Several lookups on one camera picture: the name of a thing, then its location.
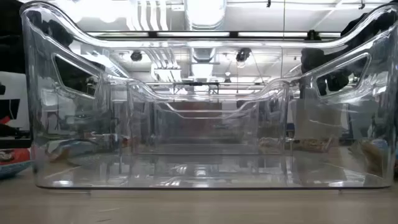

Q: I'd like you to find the light blue Quaker granola bar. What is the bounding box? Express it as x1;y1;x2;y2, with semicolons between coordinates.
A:
45;138;105;163

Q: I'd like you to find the red ended granola bar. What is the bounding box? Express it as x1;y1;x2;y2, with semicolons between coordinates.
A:
0;148;32;180

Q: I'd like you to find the large clear plastic bin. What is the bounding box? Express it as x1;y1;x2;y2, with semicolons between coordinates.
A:
126;78;292;156
19;1;398;191

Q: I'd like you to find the black ceiling spotlight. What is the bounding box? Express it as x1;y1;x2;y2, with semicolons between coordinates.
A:
130;50;144;63
235;47;252;63

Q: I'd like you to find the white plant pot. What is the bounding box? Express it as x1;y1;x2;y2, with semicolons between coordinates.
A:
294;98;343;138

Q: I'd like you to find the green cactus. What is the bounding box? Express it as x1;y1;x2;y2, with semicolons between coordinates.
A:
300;29;327;97

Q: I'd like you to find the silver ceiling air duct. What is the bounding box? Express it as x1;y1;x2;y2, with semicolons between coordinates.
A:
185;0;228;31

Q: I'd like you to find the black table edge frame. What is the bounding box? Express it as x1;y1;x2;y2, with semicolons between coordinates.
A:
0;138;32;149

